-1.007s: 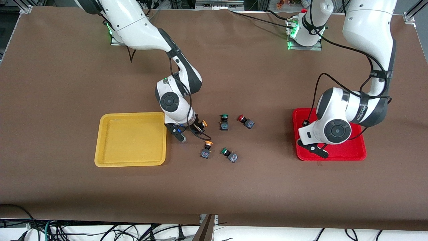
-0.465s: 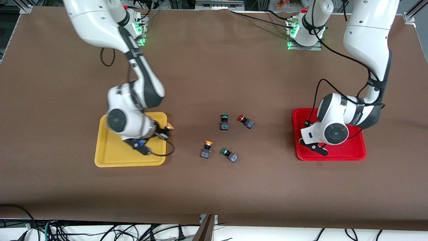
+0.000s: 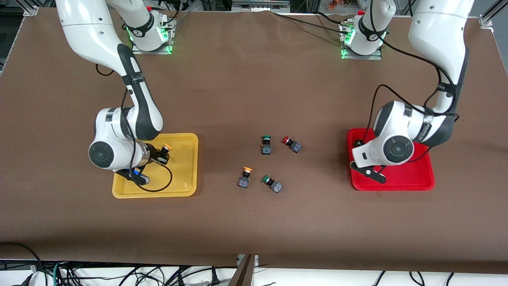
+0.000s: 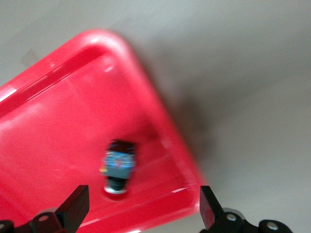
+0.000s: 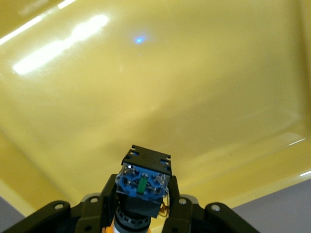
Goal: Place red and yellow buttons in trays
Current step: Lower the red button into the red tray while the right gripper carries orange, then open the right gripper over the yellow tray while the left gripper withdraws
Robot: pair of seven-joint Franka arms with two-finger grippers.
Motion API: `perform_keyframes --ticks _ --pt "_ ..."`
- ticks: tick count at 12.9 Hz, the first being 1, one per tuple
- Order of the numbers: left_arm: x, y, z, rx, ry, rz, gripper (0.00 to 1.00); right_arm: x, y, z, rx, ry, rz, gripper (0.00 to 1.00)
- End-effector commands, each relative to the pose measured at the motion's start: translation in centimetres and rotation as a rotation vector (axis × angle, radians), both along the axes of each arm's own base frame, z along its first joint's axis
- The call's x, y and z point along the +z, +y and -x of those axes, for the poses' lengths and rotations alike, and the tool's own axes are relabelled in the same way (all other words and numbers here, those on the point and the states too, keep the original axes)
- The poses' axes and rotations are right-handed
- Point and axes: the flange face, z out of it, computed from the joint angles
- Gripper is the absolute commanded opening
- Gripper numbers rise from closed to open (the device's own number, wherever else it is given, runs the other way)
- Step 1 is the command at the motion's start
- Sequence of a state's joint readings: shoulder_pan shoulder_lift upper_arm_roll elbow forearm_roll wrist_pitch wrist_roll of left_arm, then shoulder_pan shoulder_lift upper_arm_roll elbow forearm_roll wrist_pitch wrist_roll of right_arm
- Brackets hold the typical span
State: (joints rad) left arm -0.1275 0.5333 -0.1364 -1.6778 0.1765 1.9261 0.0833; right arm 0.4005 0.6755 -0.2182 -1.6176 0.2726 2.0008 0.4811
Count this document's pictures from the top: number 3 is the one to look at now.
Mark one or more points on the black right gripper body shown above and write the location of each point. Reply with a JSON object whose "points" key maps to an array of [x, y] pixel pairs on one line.
{"points": [[155, 155]]}

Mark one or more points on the red push button switch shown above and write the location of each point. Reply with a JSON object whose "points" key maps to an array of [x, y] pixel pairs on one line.
{"points": [[295, 147]]}

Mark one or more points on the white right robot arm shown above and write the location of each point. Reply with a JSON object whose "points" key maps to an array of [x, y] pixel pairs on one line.
{"points": [[99, 39]]}

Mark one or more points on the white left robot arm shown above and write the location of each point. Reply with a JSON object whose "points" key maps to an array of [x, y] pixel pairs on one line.
{"points": [[436, 31]]}

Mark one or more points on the yellow plastic tray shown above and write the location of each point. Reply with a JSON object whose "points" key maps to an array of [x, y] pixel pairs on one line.
{"points": [[182, 174]]}

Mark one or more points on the red plastic tray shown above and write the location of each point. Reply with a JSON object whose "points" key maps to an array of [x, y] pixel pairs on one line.
{"points": [[412, 174]]}

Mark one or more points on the brown table cover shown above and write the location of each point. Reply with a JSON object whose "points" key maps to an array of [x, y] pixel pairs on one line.
{"points": [[254, 99]]}

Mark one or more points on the black power plug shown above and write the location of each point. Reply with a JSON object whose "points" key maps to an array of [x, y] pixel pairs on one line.
{"points": [[215, 278]]}

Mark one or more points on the metal table leg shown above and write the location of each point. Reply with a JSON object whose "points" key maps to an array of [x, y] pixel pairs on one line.
{"points": [[242, 274]]}

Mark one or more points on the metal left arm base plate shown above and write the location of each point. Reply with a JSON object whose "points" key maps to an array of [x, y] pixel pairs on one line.
{"points": [[373, 57]]}

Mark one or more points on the green push button switch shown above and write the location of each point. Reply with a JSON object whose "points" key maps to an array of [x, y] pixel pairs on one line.
{"points": [[266, 149], [276, 186]]}

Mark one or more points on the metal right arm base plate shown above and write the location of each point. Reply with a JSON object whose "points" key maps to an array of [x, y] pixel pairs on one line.
{"points": [[158, 52]]}

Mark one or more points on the metal corner bracket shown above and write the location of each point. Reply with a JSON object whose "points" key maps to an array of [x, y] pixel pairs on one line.
{"points": [[487, 22], [31, 11]]}

